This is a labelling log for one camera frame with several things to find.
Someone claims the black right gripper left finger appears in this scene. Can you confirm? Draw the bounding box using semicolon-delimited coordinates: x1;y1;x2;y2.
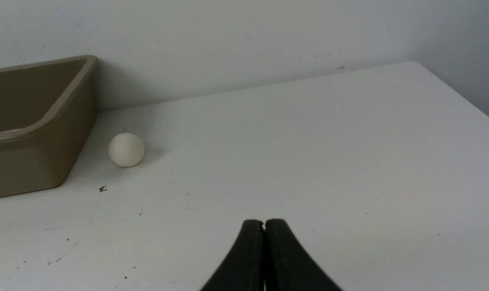
202;219;265;291

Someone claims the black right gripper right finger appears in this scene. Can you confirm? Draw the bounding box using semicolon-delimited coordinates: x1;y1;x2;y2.
265;219;341;291

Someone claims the white ping-pong ball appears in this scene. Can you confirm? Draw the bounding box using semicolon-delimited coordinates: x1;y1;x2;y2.
108;133;145;167

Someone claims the tan plastic bin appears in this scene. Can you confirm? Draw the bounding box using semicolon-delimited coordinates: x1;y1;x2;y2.
0;55;98;198

